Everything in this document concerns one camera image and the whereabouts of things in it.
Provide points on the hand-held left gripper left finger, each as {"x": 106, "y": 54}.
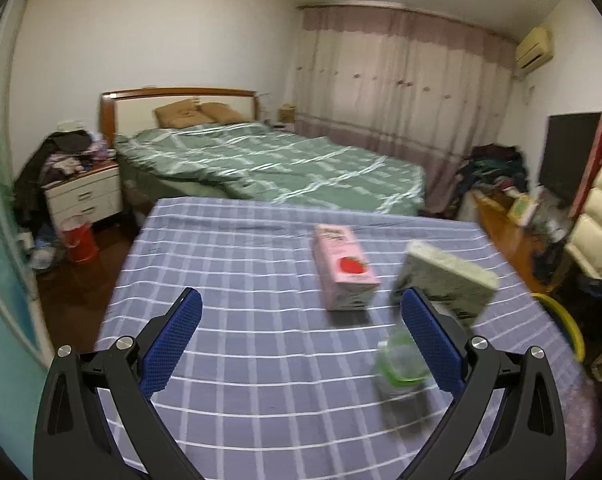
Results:
{"x": 173, "y": 345}

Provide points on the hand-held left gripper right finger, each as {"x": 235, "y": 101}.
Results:
{"x": 431, "y": 340}

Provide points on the clear plastic bottle green label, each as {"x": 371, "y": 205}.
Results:
{"x": 398, "y": 366}

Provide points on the cream green cardboard box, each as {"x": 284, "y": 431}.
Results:
{"x": 446, "y": 275}

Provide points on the pink drink carton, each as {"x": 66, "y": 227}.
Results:
{"x": 343, "y": 270}

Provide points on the blue checked tablecloth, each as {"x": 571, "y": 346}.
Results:
{"x": 256, "y": 310}

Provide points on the red bucket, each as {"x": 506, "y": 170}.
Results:
{"x": 80, "y": 245}

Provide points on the small printed cardboard box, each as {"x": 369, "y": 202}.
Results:
{"x": 522, "y": 210}

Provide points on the pink patterned clothing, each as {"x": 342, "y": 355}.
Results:
{"x": 576, "y": 425}

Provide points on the white nightstand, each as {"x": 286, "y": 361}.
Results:
{"x": 86, "y": 195}

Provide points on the mixed clothes pile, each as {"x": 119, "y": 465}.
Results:
{"x": 491, "y": 170}

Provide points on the sliding door wardrobe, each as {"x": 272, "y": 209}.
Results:
{"x": 1, "y": 260}

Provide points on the cream puffer jacket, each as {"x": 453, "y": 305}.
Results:
{"x": 598, "y": 225}

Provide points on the green checked duvet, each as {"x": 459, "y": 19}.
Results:
{"x": 281, "y": 165}

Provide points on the dark clothes pile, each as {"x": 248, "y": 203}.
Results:
{"x": 31, "y": 180}

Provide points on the black television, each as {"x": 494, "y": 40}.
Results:
{"x": 568, "y": 160}

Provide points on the brown pillow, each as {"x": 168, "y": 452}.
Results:
{"x": 226, "y": 112}
{"x": 181, "y": 114}

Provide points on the wooden bed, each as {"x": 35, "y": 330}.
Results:
{"x": 131, "y": 110}

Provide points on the pink white curtain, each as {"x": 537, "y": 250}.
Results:
{"x": 406, "y": 85}

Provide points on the small tan box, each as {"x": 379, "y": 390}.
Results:
{"x": 287, "y": 114}

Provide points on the cream air conditioner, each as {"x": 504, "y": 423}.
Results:
{"x": 533, "y": 50}

